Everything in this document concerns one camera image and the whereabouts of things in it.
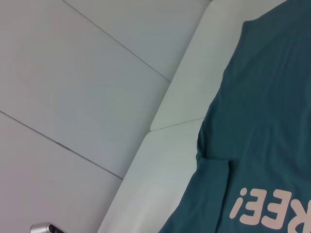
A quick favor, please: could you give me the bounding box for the teal T-shirt with FREE print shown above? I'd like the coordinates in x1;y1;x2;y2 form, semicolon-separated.
159;0;311;233

